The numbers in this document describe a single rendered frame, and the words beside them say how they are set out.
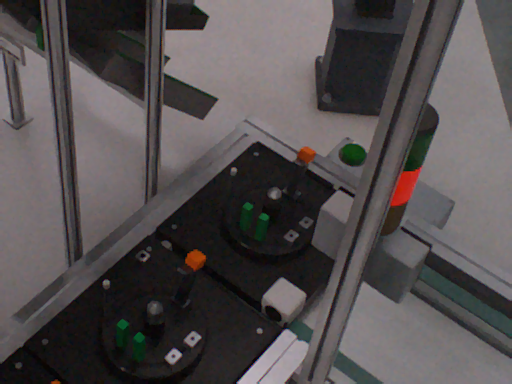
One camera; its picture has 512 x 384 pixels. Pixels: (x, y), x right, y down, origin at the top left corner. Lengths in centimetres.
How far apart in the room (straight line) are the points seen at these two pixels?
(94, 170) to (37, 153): 11
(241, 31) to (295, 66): 15
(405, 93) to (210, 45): 100
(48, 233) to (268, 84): 54
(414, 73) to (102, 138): 88
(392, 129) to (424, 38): 11
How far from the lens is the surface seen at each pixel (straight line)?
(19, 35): 100
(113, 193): 140
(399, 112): 74
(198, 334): 109
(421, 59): 69
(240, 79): 162
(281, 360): 114
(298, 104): 159
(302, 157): 121
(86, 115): 153
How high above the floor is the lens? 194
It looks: 46 degrees down
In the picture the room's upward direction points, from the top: 6 degrees clockwise
